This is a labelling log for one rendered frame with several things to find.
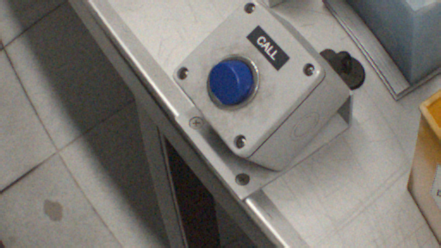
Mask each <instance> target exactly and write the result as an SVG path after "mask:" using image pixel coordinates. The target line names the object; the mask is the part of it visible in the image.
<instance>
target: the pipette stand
mask: <svg viewBox="0 0 441 248"><path fill-rule="evenodd" d="M322 2H323V3H324V4H325V5H326V7H327V8H328V9H329V10H330V11H331V12H332V14H333V15H334V16H335V17H336V19H337V20H338V21H339V23H340V24H341V25H342V26H343V27H344V28H345V29H346V31H347V32H348V33H349V34H350V36H351V38H352V39H353V40H354V41H355V42H356V43H357V45H358V46H359V47H360V49H361V51H362V52H363V53H364V54H365V55H366V57H367V59H368V60H369V62H370V63H371V64H372V65H373V67H374V68H375V69H376V71H377V73H378V75H379V76H380V77H381V78H382V80H383V81H384V83H385V84H386V85H387V87H388V89H389V90H390V92H391V93H392V95H393V97H394V98H395V100H397V99H398V100H399V99H400V98H401V97H402V96H404V95H406V94H407V93H408V92H409V91H411V90H414V89H415V88H416V87H419V85H421V84H422V83H424V82H425V81H427V80H429V79H430V78H432V77H434V76H435V75H436V74H438V73H440V72H441V0H322Z"/></svg>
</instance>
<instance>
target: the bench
mask: <svg viewBox="0 0 441 248"><path fill-rule="evenodd" d="M68 1H69V3H70V4H71V6H72V7H73V9H74V10H75V12H77V14H78V16H80V19H81V20H82V22H83V23H84V25H85V26H86V27H87V29H89V32H90V33H91V35H92V36H93V37H94V39H95V40H96V42H97V43H98V44H99V45H98V46H100V47H101V49H102V50H103V52H104V53H105V54H106V56H107V57H108V59H109V60H110V61H111V64H112V65H113V66H114V67H115V69H116V71H118V72H119V73H120V76H121V77H122V79H123V80H124V81H125V82H126V85H127V86H128V88H129V89H130V90H131V91H132V92H133V93H134V99H135V102H136V107H137V111H138V116H139V120H140V127H141V132H142V136H143V140H144V145H145V148H146V157H147V161H148V164H149V165H150V169H151V173H152V180H153V185H154V189H155V190H156V194H157V197H158V204H159V208H160V209H161V213H162V217H163V221H164V224H165V228H166V231H167V235H168V239H169V242H170V243H171V248H221V242H220V236H219V229H218V223H217V217H216V210H215V203H214V198H216V200H217V201H218V202H219V203H220V205H221V206H222V207H223V208H224V209H225V210H226V211H227V213H228V214H229V216H231V217H232V218H233V220H234V221H235V222H236V224H237V225H238V226H239V227H240V228H241V229H242V230H243V232H244V233H245V234H246V235H247V236H248V237H249V239H251V240H252V242H253V243H254V244H255V245H256V246H257V247H258V248H441V245H440V244H439V242H438V240H437V239H436V237H435V235H434V233H433V232H432V230H431V228H430V226H429V224H427V221H426V220H425V217H424V216H423V214H422V213H421V211H420V210H419V207H418V205H417V204H416V202H415V200H414V199H413V197H412V195H411V193H409V192H410V191H409V190H408V189H407V183H408V178H409V176H410V171H411V168H412V162H413V155H414V151H415V147H416V140H417V137H418V133H419V123H420V116H421V112H420V111H419V108H418V106H419V105H420V104H421V103H422V102H423V101H425V100H426V99H427V98H429V97H430V96H432V94H435V93H436V92H437V91H439V90H440V89H441V72H440V73H438V74H436V75H435V76H434V77H432V78H430V79H429V80H427V81H425V82H424V83H422V84H421V85H419V87H416V88H415V89H414V90H411V91H409V92H408V93H407V94H406V95H404V96H402V97H401V98H400V99H399V100H398V99H397V100H395V98H394V97H393V95H392V93H391V92H390V90H389V89H388V87H387V85H386V84H385V83H384V81H383V80H382V78H381V77H380V76H379V75H378V73H377V71H376V69H375V68H374V67H373V65H372V64H371V63H370V62H369V60H368V59H367V57H366V55H365V54H364V53H363V52H362V51H361V49H360V47H359V46H358V45H357V43H356V42H355V41H354V40H353V39H352V38H351V36H350V34H349V33H348V32H347V31H346V29H345V28H344V27H343V26H342V25H341V24H340V23H339V21H338V20H337V19H336V17H335V16H334V15H333V14H332V12H331V11H330V10H329V9H328V8H327V7H326V5H325V4H324V3H323V2H322V0H284V1H283V2H282V3H279V4H277V5H274V6H273V7H271V8H269V7H268V6H267V5H266V4H265V3H264V2H263V1H262V0H258V1H259V2H260V3H262V4H263V5H264V6H266V7H267V8H269V9H272V10H273V11H274V12H276V13H277V14H278V15H280V16H281V17H282V18H283V19H285V20H286V21H287V20H288V21H289V22H290V23H291V24H292V25H293V26H294V28H295V29H296V30H297V31H298V32H299V33H300V34H301V35H302V36H303V37H304V38H305V39H306V40H307V42H308V43H309V44H310V45H311V46H312V47H313V48H314V49H315V50H316V51H317V52H318V53H320V52H321V51H322V50H325V49H328V48H331V49H333V50H334V51H335V52H336V53H339V52H341V51H343V50H344V51H345V52H348V53H349V54H350V55H351V56H352V57H353V58H354V59H357V60H358V61H359V62H360V63H361V64H362V65H363V67H364V70H365V73H366V76H365V79H364V83H363V85H361V86H360V87H359V88H358V89H356V90H352V91H351V92H352V93H353V110H352V119H351V127H350V128H349V129H347V130H346V131H345V132H343V133H342V134H340V135H339V136H338V137H337V138H335V139H333V140H332V141H331V142H329V143H328V144H326V145H325V146H324V147H323V148H322V149H320V150H319V151H317V152H316V153H315V154H313V155H311V156H310V157H308V158H306V159H304V160H303V162H301V163H300V164H298V165H297V166H295V167H294V168H292V169H291V170H289V171H287V172H285V173H284V175H282V176H281V177H279V178H278V179H276V180H275V181H273V182H272V183H269V184H268V185H265V186H264V187H263V188H262V189H261V190H259V191H258V192H256V193H255V194H253V195H251V196H248V197H247V198H245V199H244V200H243V201H241V200H240V199H239V198H238V197H237V196H236V195H235V194H234V192H233V191H232V190H231V188H230V187H229V186H227V185H226V183H225V182H224V181H223V180H222V178H221V177H220V176H219V174H218V173H217V172H216V171H215V168H213V167H212V166H211V164H210V163H209V162H208V161H207V160H206V159H205V158H204V157H203V154H201V153H200V152H199V150H198V149H197V148H196V146H195V145H194V144H193V143H192V140H191V139H189V138H188V136H187V135H186V134H185V133H184V131H183V129H182V128H180V126H179V125H178V124H177V122H176V120H174V118H177V116H178V115H180V114H181V113H183V112H185V111H186V110H188V109H191V108H193V107H195V105H194V103H193V102H192V101H191V100H190V99H189V98H188V97H187V96H186V95H185V94H184V93H183V92H182V91H181V88H180V87H179V86H178V85H177V83H176V82H175V81H174V79H173V76H172V74H173V72H174V70H175V69H176V68H177V67H178V66H180V63H181V62H182V61H183V60H184V59H185V58H186V57H187V56H188V55H189V54H190V53H191V52H193V51H194V50H195V49H196V48H197V47H198V45H199V44H200V43H201V42H202V41H203V40H204V39H205V38H206V37H207V36H208V35H210V34H211V33H212V32H213V31H215V30H216V28H217V27H218V26H219V25H220V24H221V23H222V22H223V21H224V20H225V19H227V18H228V17H229V16H230V15H231V14H232V13H233V12H234V11H235V10H236V9H237V8H238V7H239V6H240V5H241V4H242V3H243V2H244V1H246V0H68Z"/></svg>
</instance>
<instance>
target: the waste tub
mask: <svg viewBox="0 0 441 248"><path fill-rule="evenodd" d="M418 108H419V111H420V112H421V116H420V123H419V133H418V137H417V140H416V147H415V151H414V155H413V162H412V168H411V171H410V176H409V178H408V183H407V189H408V190H409V191H410V192H409V193H411V195H412V197H413V199H414V200H415V202H416V204H417V205H418V207H419V210H420V211H421V213H422V214H423V216H424V217H425V220H426V221H427V224H429V226H430V228H431V230H432V232H433V233H434V235H435V237H436V239H437V240H438V242H439V244H440V245H441V89H440V90H439V91H437V92H436V93H435V94H432V96H430V97H429V98H427V99H426V100H425V101H423V102H422V103H421V104H420V105H419V106H418Z"/></svg>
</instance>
